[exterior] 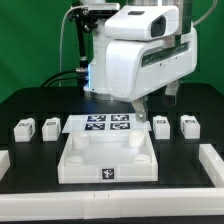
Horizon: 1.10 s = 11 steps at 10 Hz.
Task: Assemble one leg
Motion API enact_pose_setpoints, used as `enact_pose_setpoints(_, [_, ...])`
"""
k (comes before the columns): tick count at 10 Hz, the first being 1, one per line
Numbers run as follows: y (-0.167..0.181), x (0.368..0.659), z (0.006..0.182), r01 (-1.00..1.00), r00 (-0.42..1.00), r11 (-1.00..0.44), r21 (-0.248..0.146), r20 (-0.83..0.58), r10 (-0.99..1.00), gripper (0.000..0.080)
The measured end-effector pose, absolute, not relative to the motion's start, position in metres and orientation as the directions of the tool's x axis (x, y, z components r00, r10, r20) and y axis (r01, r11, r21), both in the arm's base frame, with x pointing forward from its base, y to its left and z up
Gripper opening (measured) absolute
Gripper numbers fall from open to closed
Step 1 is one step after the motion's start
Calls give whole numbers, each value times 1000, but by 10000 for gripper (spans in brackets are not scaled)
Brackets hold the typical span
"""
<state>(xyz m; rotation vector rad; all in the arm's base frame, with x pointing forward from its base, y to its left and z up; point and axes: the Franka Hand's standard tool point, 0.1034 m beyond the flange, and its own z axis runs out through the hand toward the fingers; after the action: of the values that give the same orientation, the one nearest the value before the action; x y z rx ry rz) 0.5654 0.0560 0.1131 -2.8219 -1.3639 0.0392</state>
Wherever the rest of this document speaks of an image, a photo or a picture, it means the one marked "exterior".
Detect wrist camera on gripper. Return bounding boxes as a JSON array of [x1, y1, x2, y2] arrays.
[[105, 5, 179, 41]]

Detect white left fence piece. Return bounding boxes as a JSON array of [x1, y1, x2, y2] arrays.
[[0, 150, 10, 181]]

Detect white square table top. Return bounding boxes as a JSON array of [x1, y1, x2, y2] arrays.
[[57, 129, 158, 184]]

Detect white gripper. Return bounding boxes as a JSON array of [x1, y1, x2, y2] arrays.
[[106, 28, 197, 122]]

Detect white sheet with tags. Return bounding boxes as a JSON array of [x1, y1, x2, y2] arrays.
[[62, 113, 151, 133]]

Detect black cables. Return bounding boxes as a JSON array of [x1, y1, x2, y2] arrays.
[[40, 68, 88, 88]]

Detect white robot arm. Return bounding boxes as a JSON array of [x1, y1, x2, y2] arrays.
[[80, 0, 197, 122]]

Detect white front fence rail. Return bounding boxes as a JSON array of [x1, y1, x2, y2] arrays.
[[0, 188, 224, 222]]

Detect white cable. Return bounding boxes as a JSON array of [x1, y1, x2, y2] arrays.
[[58, 4, 88, 88]]

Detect black camera on mount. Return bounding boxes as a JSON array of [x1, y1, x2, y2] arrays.
[[87, 3, 120, 18]]

